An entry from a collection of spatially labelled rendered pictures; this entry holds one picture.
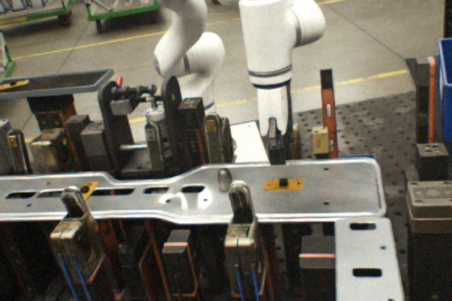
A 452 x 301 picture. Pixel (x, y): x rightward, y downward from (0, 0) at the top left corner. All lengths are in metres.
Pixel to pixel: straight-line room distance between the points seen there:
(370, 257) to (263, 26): 0.43
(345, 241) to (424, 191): 0.16
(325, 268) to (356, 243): 0.07
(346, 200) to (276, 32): 0.36
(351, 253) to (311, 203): 0.17
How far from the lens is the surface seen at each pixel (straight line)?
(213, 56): 1.64
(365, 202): 1.04
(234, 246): 0.89
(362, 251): 0.92
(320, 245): 0.96
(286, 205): 1.04
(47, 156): 1.39
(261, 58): 0.94
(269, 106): 0.96
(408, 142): 1.87
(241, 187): 0.90
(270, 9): 0.91
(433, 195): 0.95
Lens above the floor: 1.59
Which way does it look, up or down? 26 degrees down
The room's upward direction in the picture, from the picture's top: 10 degrees counter-clockwise
